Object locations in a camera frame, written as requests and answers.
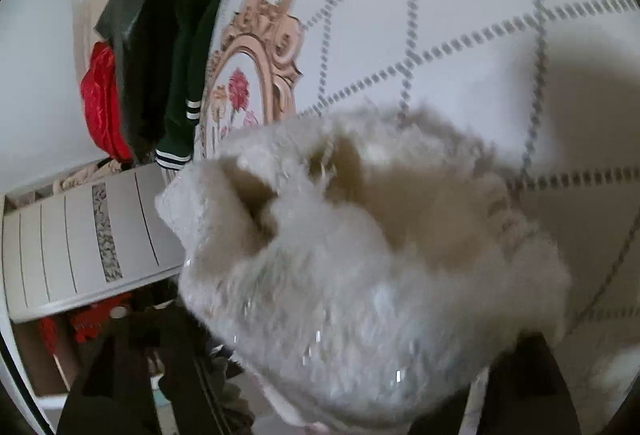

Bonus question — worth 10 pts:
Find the white wardrobe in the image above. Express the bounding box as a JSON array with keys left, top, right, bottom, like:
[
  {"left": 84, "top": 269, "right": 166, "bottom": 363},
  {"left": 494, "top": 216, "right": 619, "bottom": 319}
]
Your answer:
[{"left": 0, "top": 162, "right": 187, "bottom": 411}]

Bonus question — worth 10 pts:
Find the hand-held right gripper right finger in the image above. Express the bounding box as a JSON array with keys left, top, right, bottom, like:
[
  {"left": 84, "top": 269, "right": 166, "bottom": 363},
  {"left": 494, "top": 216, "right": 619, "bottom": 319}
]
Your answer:
[{"left": 410, "top": 332, "right": 582, "bottom": 435}]

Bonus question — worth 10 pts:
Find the red quilt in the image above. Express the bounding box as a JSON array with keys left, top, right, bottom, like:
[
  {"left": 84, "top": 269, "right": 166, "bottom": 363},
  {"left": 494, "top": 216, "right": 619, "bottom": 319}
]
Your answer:
[{"left": 80, "top": 41, "right": 134, "bottom": 162}]

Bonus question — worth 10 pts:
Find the white quilted mat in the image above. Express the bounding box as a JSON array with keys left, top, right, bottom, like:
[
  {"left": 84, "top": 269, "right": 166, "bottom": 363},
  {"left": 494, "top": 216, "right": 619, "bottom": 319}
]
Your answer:
[{"left": 192, "top": 0, "right": 640, "bottom": 435}]

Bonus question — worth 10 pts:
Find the beige plush toy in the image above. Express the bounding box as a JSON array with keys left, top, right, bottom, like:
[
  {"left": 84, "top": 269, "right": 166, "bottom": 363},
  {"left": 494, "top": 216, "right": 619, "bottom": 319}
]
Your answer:
[{"left": 10, "top": 158, "right": 137, "bottom": 210}]

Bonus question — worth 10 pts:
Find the white fuzzy jacket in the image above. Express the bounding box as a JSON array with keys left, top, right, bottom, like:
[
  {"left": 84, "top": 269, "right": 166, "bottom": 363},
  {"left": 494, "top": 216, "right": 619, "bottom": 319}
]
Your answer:
[{"left": 155, "top": 102, "right": 574, "bottom": 435}]

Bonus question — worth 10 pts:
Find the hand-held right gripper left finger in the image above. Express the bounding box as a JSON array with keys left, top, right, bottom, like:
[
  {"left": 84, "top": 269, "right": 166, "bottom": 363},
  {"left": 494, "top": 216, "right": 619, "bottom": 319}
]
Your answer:
[{"left": 55, "top": 302, "right": 256, "bottom": 435}]

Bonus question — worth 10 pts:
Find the green jacket with striped cuffs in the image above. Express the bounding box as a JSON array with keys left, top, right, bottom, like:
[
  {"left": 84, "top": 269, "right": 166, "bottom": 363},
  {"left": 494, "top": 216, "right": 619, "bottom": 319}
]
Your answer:
[{"left": 120, "top": 0, "right": 237, "bottom": 172}]

